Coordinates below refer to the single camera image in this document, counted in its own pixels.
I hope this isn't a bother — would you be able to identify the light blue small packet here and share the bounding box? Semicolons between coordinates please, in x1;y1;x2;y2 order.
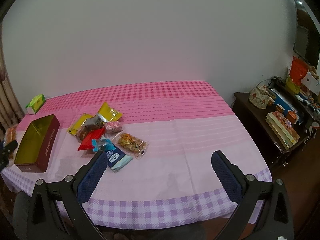
91;138;116;153

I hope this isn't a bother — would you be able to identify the blue cracker packet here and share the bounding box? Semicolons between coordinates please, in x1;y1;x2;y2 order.
105;147;133;172

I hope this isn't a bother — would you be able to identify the red snack packet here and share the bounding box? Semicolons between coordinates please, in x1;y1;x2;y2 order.
78;127;106;151

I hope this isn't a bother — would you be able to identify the silver brown snack packet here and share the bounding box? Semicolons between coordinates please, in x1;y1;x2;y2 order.
75;116;104;141

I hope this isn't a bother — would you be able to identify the clear nut brittle packet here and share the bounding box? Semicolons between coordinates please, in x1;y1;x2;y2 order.
111;132;148;159

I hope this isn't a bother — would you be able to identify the pink white candy packet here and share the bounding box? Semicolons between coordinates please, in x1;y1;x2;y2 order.
104;121;123;134

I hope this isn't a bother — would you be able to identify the red toffee tin box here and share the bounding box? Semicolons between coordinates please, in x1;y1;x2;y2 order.
14;114;60;172

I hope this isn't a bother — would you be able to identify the green tissue box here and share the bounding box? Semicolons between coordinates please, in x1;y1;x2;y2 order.
25;94;46;114

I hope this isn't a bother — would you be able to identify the long yellow snack packet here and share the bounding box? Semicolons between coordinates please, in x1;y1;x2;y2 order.
68;113;93;136

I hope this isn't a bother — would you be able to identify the stack of books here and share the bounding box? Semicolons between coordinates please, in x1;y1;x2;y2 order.
266;111;300;150

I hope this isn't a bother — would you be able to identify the small yellow snack packet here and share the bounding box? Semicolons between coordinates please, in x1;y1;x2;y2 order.
97;102;123;122

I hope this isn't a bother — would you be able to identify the pink checkered tablecloth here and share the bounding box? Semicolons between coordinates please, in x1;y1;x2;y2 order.
1;81;272;229

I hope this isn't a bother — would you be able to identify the dark wooden side cabinet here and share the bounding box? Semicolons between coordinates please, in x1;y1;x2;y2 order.
232;92;319;168

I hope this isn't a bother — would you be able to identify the orange ceramic cup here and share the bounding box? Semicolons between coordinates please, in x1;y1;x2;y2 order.
286;110;297;124

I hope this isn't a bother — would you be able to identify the floral ceramic teapot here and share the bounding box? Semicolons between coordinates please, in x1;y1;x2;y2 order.
248;86;269;110

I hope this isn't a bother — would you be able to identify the red paper bag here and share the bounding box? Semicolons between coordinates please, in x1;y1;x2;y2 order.
289;56;309;86

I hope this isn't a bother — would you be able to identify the dark wall mirror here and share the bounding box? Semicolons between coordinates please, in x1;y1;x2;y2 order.
293;0;319;68

